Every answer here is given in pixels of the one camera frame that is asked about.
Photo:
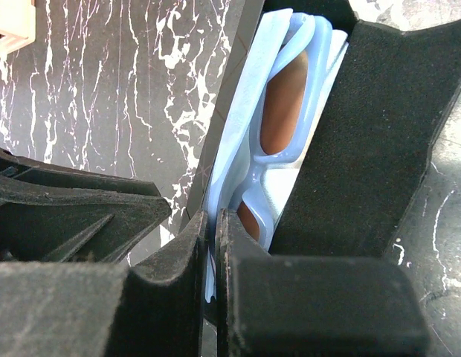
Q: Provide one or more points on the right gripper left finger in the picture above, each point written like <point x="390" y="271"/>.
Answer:
<point x="93" y="309"/>

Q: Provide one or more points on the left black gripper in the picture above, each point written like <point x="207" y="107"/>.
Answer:
<point x="50" y="213"/>

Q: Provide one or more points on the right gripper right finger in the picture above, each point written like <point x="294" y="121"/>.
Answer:
<point x="274" y="305"/>

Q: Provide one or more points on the light blue cleaning cloth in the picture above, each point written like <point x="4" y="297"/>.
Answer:
<point x="232" y="157"/>

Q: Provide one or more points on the black sunglasses case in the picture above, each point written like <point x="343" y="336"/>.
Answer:
<point x="372" y="147"/>

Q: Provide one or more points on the orange plastic desk organizer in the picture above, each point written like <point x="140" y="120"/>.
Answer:
<point x="17" y="25"/>

